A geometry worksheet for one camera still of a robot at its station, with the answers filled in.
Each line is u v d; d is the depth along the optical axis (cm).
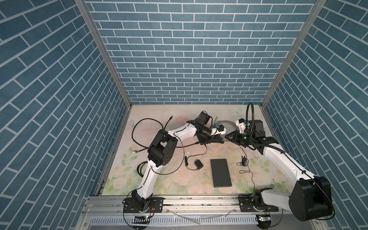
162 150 56
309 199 40
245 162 89
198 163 88
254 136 65
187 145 96
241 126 77
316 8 71
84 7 70
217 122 109
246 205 73
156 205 74
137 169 84
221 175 82
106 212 73
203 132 82
